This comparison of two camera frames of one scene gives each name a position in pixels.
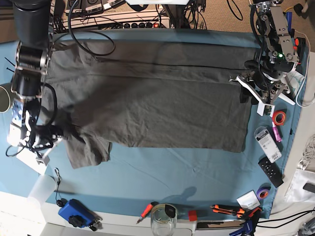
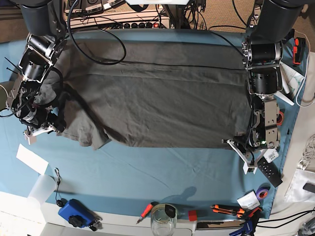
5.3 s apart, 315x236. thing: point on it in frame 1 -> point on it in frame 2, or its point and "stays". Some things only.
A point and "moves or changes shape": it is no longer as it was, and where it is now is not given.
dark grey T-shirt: x=173 y=95 moves or changes shape
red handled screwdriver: x=147 y=210 stays
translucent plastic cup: x=44 y=187 stays
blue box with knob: x=78 y=214 stays
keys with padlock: x=97 y=224 stays
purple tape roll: x=262 y=192 stays
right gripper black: x=262 y=83 -> x=262 y=137
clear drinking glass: x=163 y=219 stays
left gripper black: x=38 y=137 -> x=50 y=115
